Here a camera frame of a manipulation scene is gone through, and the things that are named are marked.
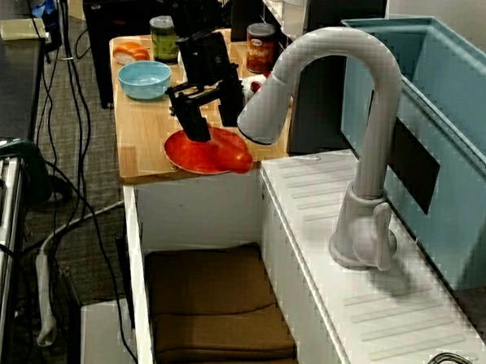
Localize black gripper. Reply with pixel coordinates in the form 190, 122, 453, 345
162, 27, 248, 145

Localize red toy sausage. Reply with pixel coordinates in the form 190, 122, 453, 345
204, 129, 256, 174

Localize red round plate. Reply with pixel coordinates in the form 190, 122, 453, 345
162, 123, 251, 178

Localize light blue bowl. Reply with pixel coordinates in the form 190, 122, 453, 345
116, 59, 173, 103

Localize wooden countertop board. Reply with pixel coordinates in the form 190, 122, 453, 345
101, 22, 297, 194

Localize brown beans can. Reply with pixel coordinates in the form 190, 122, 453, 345
244, 22, 277, 75

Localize green peas can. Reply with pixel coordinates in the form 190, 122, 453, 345
147, 14, 182, 65

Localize orange toy sushi piece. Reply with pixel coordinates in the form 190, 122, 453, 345
112, 40, 152, 67

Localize white toy sink unit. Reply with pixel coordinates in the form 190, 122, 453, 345
113, 138, 486, 364

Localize black upright panel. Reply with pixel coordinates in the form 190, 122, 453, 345
287, 0, 388, 160

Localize black computer cabinet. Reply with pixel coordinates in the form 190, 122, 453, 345
74, 0, 204, 114

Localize brown folded cloth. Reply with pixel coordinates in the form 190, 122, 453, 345
138, 236, 311, 364

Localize grey toy faucet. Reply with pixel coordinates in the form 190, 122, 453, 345
229, 21, 410, 274

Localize green clamp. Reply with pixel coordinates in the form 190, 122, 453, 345
0, 136, 58, 206

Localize dark desk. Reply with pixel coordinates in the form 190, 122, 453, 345
0, 12, 47, 143

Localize yellow paper note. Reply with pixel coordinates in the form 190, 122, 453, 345
0, 16, 49, 45

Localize white power strip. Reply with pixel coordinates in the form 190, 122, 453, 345
30, 248, 63, 349

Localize white box panel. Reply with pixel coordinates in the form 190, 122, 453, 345
77, 296, 142, 364

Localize blue dish rack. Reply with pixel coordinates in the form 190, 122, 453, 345
326, 11, 486, 293

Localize black cable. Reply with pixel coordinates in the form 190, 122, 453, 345
25, 0, 158, 364

